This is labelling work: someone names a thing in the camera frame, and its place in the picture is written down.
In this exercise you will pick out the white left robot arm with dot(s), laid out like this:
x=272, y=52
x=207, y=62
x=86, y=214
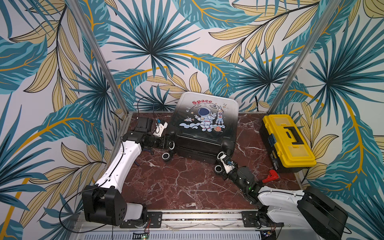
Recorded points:
x=103, y=202

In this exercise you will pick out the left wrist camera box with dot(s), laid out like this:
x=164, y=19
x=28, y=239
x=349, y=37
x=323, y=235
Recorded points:
x=160, y=127

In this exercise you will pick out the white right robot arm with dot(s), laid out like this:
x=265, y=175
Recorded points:
x=309, y=208

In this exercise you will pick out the aluminium corner post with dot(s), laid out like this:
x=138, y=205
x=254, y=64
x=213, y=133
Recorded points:
x=90, y=37
x=323, y=21

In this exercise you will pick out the perforated white cable tray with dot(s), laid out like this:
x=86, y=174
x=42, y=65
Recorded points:
x=171, y=235

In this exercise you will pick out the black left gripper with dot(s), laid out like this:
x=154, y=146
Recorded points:
x=165, y=143

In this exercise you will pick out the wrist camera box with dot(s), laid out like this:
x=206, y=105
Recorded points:
x=227, y=164
x=160, y=127

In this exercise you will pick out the right aluminium corner post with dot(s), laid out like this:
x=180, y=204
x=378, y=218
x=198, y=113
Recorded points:
x=323, y=21

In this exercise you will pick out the red handled tool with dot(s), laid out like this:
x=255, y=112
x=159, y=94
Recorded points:
x=272, y=176

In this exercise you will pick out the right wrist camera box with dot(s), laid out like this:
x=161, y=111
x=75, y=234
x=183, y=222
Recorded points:
x=227, y=164

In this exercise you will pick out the left aluminium corner post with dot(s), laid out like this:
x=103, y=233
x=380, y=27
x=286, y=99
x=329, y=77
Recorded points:
x=90, y=37

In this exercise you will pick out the yellow and black toolbox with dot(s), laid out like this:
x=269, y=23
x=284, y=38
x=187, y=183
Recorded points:
x=286, y=146

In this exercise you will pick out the silver space-print hard suitcase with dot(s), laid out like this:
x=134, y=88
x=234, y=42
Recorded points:
x=203, y=127

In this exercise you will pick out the aluminium front rail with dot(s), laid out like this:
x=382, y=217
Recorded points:
x=229, y=219

